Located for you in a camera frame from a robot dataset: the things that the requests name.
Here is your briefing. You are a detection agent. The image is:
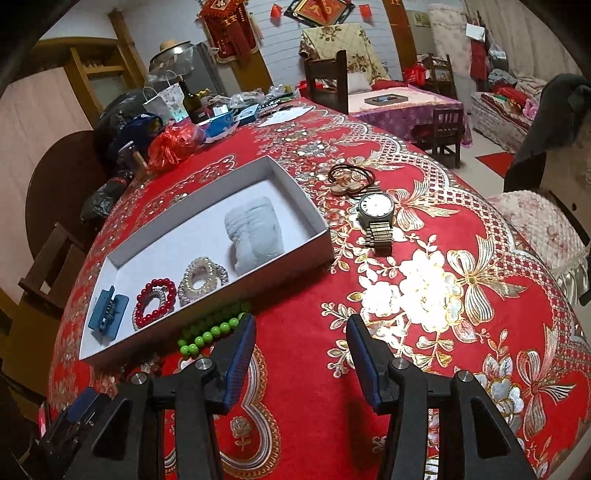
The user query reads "bed with piled clothes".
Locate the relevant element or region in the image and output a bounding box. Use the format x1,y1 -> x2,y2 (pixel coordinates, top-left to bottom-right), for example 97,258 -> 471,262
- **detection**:
470,69 -> 552,154

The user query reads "round wooden table top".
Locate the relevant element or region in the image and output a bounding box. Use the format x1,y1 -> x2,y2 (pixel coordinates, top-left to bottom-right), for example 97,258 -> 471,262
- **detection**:
27,130 -> 114,259

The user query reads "dark wine bottle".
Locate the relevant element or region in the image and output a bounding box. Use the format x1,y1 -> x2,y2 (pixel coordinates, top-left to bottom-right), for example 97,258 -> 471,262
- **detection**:
179,78 -> 201,124

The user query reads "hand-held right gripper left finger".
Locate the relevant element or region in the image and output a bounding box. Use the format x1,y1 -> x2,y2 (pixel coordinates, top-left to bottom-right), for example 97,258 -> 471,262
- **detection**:
65,313 -> 257,480

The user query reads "red lantern hanging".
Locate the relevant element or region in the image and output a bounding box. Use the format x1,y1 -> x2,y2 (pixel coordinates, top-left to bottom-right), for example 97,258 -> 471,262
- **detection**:
198,0 -> 260,64

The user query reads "blue fabric bag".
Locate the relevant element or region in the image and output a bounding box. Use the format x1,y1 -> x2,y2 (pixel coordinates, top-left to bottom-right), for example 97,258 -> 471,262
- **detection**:
113,115 -> 163,164

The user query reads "wooden heart pendant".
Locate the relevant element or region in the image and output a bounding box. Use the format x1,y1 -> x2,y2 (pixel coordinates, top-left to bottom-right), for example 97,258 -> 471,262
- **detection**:
331,171 -> 370,198

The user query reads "dark tray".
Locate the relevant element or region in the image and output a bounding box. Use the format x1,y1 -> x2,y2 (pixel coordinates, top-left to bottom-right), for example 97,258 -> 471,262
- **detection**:
364,91 -> 410,108

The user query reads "blue hair claw clip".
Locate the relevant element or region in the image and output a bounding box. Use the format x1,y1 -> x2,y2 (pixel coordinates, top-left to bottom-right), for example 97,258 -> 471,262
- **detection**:
88,286 -> 127,344

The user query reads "dark wooden slatted chair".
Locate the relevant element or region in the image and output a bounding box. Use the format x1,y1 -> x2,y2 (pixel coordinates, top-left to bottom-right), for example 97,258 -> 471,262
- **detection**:
17,222 -> 95,311

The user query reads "small wooden chair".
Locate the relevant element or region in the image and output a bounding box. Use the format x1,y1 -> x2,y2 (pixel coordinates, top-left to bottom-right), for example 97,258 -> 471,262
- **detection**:
421,54 -> 454,97
431,107 -> 465,168

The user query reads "blue tissue packet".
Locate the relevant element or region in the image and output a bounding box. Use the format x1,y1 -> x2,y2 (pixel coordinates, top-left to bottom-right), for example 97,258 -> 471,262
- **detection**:
202,111 -> 242,141

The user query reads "grey refrigerator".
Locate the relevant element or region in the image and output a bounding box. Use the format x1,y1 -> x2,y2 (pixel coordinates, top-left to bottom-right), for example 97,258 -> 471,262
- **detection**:
187,41 -> 223,95

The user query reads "green bead bracelet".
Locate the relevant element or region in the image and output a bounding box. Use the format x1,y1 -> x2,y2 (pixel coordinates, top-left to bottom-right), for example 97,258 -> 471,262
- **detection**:
178,301 -> 252,357

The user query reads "white paper sheet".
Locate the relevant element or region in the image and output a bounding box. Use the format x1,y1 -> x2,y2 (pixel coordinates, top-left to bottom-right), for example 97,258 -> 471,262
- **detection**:
257,107 -> 315,127

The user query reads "white patterned gift bag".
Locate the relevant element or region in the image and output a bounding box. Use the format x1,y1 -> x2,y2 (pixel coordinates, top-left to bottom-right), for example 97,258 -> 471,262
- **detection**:
142,83 -> 186,123

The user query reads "red floral tablecloth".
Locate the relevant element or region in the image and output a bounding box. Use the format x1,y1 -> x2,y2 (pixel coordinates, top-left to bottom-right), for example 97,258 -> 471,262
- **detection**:
46,95 -> 591,480

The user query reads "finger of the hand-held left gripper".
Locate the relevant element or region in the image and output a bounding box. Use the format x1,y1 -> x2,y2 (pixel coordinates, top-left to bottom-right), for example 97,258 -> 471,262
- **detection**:
39,387 -> 116,464

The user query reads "grey woven hair tie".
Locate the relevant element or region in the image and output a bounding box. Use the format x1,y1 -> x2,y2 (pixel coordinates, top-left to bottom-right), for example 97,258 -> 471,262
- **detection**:
131,286 -> 178,330

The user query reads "white cardboard box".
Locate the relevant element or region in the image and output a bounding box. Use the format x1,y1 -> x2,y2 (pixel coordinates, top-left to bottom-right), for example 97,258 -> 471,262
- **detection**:
78,155 -> 334,367

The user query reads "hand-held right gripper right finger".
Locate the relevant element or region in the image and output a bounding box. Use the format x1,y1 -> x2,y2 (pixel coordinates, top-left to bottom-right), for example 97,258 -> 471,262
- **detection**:
346,314 -> 539,480

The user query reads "floral draped cloth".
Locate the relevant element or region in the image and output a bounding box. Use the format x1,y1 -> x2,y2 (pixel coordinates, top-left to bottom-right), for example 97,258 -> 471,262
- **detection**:
299,23 -> 389,88

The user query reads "pearl beaded hair tie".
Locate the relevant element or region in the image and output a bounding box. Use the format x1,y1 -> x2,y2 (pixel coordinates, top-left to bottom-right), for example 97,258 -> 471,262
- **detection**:
178,257 -> 229,308

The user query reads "pink quilted chair cushion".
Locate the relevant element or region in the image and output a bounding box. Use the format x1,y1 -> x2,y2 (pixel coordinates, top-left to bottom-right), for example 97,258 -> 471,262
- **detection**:
488,189 -> 591,291

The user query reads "black plastic bag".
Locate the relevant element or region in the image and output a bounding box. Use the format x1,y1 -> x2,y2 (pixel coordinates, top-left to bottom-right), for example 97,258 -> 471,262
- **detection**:
95,90 -> 153,139
79,178 -> 132,224

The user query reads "red bead bracelet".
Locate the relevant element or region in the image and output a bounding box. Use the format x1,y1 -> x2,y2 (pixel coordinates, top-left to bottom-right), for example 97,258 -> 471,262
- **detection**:
135,278 -> 178,326

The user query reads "dark wooden dining chair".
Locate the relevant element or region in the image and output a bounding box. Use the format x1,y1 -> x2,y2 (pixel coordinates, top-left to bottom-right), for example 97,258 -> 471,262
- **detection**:
304,50 -> 350,115

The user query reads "red diamond wall decoration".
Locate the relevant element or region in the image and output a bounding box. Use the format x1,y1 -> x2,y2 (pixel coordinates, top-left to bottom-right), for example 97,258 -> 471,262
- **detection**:
281,0 -> 357,26

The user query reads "low table purple cloth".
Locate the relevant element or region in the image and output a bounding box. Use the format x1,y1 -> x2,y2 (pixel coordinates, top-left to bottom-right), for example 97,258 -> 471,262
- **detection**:
348,87 -> 474,146

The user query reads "silver wristwatch gold band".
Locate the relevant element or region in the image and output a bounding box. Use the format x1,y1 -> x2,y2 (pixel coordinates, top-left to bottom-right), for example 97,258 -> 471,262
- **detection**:
357,191 -> 396,257

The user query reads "dark grey jacket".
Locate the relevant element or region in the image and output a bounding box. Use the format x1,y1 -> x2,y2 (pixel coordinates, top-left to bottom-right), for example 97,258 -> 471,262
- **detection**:
507,73 -> 591,186

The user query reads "red plastic bag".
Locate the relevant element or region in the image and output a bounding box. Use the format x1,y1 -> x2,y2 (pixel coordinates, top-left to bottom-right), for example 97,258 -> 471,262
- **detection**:
148,122 -> 205,172

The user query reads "black hair tie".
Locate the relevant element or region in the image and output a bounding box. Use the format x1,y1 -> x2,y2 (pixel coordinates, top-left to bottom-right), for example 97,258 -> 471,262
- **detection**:
329,164 -> 376,186

